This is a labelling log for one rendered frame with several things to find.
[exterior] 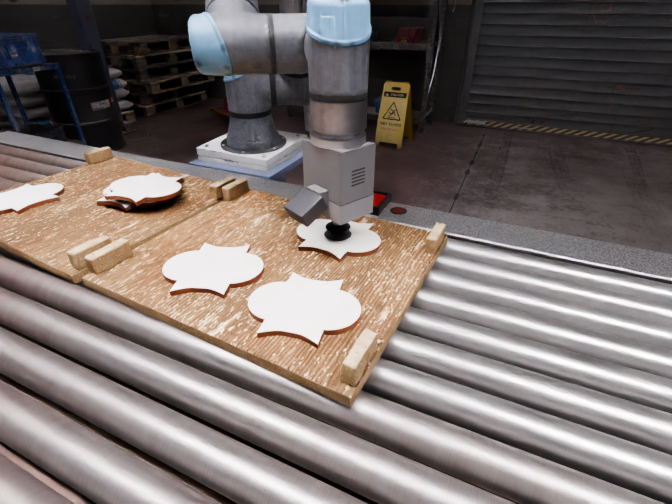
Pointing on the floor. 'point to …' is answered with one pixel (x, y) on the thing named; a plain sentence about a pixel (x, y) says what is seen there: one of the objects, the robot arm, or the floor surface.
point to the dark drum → (82, 97)
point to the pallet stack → (156, 72)
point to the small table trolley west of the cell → (20, 100)
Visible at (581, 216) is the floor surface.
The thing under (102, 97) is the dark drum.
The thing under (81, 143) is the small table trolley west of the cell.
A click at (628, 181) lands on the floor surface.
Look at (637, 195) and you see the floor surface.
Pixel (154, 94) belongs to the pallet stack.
